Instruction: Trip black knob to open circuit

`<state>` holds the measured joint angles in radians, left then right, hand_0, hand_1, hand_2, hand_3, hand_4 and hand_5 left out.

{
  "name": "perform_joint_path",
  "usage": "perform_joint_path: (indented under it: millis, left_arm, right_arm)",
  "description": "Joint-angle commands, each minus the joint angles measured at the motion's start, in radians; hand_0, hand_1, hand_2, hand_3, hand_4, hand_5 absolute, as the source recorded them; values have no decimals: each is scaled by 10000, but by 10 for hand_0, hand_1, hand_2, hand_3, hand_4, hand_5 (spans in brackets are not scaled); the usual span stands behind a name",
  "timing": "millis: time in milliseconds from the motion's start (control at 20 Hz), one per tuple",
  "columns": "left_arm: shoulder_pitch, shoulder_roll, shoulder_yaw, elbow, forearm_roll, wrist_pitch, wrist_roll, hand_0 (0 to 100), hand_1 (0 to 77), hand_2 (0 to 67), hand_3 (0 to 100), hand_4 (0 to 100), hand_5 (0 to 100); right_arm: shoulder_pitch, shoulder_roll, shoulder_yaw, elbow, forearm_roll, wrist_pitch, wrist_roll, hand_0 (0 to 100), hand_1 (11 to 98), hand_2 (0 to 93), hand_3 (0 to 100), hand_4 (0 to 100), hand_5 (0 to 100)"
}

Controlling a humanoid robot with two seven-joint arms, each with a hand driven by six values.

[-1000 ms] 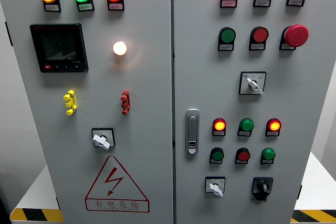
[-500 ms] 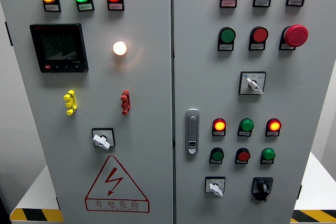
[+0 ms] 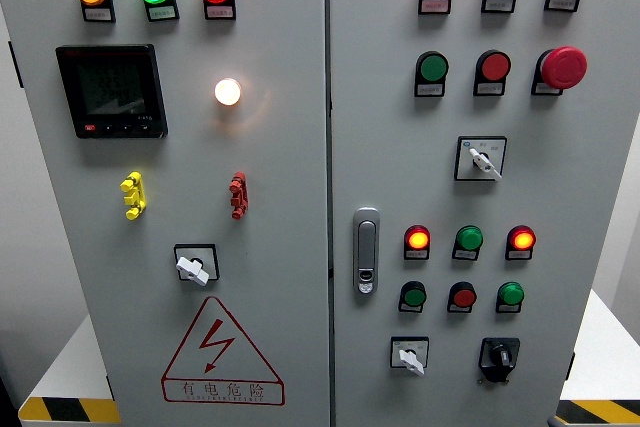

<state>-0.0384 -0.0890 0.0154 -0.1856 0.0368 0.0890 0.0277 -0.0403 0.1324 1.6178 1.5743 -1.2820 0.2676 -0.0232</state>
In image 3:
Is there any black knob turn switch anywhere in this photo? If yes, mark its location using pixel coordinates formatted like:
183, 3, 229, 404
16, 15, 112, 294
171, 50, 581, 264
477, 337, 522, 387

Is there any black yellow striped tape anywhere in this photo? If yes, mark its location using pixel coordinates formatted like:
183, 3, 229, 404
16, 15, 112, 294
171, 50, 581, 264
555, 399, 640, 426
18, 396, 122, 425

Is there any small green round lamp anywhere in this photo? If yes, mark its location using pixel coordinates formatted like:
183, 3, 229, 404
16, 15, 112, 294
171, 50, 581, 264
496, 281, 526, 307
455, 225, 485, 252

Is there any small red push button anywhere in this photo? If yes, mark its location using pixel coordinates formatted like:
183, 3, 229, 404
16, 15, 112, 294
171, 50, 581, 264
448, 281, 478, 309

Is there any small red round lamp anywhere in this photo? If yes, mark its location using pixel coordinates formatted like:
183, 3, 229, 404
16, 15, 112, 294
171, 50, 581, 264
506, 224, 538, 252
404, 224, 432, 251

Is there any small green push button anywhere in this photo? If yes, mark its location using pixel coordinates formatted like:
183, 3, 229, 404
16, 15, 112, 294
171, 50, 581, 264
400, 280, 428, 308

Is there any silver door lock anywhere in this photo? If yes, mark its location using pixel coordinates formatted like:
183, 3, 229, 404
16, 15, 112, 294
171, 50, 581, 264
352, 206, 381, 297

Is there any grey cabinet door with lock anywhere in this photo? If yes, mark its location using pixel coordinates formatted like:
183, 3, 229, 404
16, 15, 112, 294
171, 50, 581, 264
327, 0, 640, 427

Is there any red warning triangle sticker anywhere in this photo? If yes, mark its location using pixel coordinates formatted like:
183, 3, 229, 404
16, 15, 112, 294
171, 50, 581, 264
160, 295, 286, 407

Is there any large red stop button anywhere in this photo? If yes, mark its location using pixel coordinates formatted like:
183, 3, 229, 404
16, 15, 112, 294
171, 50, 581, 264
539, 45, 589, 91

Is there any large red push button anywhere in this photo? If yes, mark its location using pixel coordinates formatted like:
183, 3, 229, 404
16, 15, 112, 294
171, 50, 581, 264
476, 49, 513, 83

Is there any large green push button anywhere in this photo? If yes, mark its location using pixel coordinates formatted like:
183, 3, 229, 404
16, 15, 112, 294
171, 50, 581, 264
416, 50, 451, 83

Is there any grey cabinet door with display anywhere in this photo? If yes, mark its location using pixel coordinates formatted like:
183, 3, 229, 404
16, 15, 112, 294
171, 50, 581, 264
0, 0, 332, 427

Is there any white round lamp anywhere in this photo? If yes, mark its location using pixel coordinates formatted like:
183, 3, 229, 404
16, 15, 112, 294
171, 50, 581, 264
213, 77, 243, 107

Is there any black digital display meter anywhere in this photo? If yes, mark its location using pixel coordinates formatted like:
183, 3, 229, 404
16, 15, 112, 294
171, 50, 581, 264
55, 44, 169, 140

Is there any small turn switch white handle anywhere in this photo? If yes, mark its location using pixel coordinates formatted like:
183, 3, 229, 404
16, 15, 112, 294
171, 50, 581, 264
389, 336, 431, 378

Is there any turn switch slim white handle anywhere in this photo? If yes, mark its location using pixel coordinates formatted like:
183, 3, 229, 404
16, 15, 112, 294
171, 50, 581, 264
453, 135, 508, 183

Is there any small red handle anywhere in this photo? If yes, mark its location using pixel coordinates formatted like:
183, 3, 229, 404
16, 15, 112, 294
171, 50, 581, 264
228, 171, 249, 221

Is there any turn switch wide white handle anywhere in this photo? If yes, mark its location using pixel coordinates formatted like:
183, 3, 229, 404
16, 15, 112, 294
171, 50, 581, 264
173, 243, 221, 288

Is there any small yellow handle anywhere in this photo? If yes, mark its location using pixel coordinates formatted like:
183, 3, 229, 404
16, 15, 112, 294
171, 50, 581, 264
119, 171, 148, 221

